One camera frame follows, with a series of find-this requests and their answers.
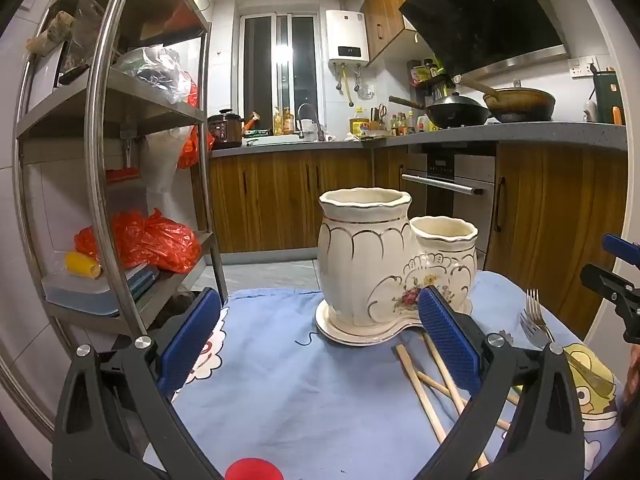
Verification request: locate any blue plastic container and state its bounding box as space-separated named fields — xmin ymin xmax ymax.
xmin=42 ymin=264 xmax=162 ymax=317

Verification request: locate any stainless steel shelf rack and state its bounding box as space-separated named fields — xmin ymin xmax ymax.
xmin=12 ymin=0 xmax=228 ymax=341

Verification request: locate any kitchen faucet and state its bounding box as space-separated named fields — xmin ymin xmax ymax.
xmin=297 ymin=103 xmax=327 ymax=142

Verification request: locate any wooden wall cabinet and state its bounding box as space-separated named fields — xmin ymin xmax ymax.
xmin=360 ymin=0 xmax=442 ymax=64

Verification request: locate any white water heater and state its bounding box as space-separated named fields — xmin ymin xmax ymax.
xmin=326 ymin=10 xmax=370 ymax=67

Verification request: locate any black wok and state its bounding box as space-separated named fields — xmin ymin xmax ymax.
xmin=389 ymin=92 xmax=492 ymax=129

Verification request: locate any blue cartoon printed cloth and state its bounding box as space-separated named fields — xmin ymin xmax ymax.
xmin=142 ymin=270 xmax=626 ymax=480

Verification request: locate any red plastic bag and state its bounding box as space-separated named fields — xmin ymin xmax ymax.
xmin=75 ymin=208 xmax=202 ymax=274
xmin=176 ymin=72 xmax=214 ymax=170

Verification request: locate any wall socket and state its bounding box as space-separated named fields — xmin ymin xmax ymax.
xmin=570 ymin=56 xmax=599 ymax=79

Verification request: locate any built-in steel oven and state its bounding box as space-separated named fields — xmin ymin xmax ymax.
xmin=400 ymin=152 xmax=497 ymax=257

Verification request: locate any yellow corn cob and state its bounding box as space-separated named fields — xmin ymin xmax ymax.
xmin=65 ymin=251 xmax=104 ymax=279

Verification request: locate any yellow oil jug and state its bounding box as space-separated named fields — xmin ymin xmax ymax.
xmin=349 ymin=107 xmax=371 ymax=136

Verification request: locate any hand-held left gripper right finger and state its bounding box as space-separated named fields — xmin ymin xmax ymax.
xmin=412 ymin=285 xmax=586 ymax=480

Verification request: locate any wooden base cabinet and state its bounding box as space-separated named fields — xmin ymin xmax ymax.
xmin=207 ymin=141 xmax=629 ymax=328

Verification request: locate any wooden chopstick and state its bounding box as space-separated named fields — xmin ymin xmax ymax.
xmin=396 ymin=345 xmax=448 ymax=446
xmin=423 ymin=332 xmax=490 ymax=470
xmin=414 ymin=370 xmax=521 ymax=433

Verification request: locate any white plastic bag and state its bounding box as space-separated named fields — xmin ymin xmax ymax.
xmin=140 ymin=125 xmax=197 ymax=213

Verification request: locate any kitchen window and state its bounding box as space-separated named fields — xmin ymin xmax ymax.
xmin=240 ymin=11 xmax=324 ymax=134

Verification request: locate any clear plastic bag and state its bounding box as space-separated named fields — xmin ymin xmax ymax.
xmin=116 ymin=45 xmax=193 ymax=107

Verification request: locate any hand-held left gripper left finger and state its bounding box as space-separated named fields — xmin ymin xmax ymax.
xmin=52 ymin=287 xmax=223 ymax=480

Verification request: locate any dark red rice cooker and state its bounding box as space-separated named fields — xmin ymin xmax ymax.
xmin=207 ymin=108 xmax=245 ymax=151

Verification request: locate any black range hood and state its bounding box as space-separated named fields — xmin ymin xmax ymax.
xmin=399 ymin=0 xmax=572 ymax=79

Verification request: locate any metal fork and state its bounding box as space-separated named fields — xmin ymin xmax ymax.
xmin=519 ymin=311 xmax=550 ymax=352
xmin=526 ymin=288 xmax=557 ymax=343

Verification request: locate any red round object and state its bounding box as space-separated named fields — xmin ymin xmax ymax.
xmin=225 ymin=457 xmax=281 ymax=480

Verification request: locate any grey kitchen countertop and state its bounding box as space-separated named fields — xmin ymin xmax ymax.
xmin=210 ymin=121 xmax=629 ymax=159

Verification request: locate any green knife block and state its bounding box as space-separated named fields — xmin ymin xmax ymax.
xmin=592 ymin=70 xmax=627 ymax=124

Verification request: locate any cream floral ceramic utensil holder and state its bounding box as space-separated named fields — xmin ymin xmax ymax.
xmin=315 ymin=187 xmax=479 ymax=347

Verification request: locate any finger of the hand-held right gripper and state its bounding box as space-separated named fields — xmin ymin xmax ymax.
xmin=602 ymin=233 xmax=640 ymax=261
xmin=580 ymin=264 xmax=640 ymax=313

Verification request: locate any brown frying pan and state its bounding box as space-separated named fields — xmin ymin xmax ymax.
xmin=452 ymin=75 xmax=557 ymax=122

